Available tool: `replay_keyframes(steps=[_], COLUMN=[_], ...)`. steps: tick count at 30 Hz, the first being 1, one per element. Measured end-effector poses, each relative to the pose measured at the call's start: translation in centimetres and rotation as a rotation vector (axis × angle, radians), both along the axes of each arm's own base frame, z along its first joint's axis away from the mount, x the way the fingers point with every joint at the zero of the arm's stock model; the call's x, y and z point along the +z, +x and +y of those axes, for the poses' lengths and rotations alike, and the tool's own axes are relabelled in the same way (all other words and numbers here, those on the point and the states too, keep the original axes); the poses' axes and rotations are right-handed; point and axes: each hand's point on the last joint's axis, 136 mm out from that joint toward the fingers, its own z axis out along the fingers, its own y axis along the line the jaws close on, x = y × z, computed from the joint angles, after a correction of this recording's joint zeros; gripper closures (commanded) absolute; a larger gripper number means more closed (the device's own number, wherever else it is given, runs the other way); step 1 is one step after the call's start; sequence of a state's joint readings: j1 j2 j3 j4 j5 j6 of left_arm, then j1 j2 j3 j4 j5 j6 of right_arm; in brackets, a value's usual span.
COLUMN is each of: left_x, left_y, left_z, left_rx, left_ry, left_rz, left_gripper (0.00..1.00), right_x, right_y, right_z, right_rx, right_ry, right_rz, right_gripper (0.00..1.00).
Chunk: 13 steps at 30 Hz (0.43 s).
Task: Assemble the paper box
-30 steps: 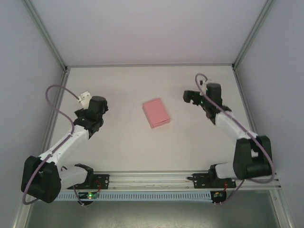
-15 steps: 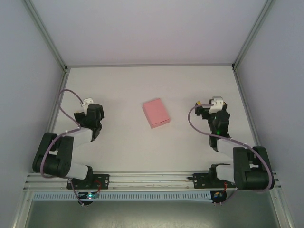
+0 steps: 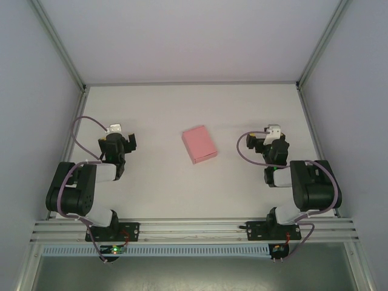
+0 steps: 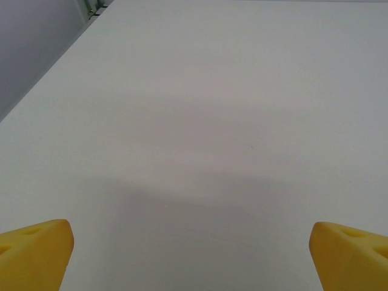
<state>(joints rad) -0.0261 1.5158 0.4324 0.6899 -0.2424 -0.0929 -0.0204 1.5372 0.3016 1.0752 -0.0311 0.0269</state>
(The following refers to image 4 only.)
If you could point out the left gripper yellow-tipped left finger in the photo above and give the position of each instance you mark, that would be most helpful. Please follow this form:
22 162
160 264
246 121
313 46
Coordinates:
30 260

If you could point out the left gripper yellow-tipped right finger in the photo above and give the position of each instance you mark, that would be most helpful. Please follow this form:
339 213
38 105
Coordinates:
348 263

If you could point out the left aluminium frame post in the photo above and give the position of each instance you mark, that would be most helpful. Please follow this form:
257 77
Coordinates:
98 4

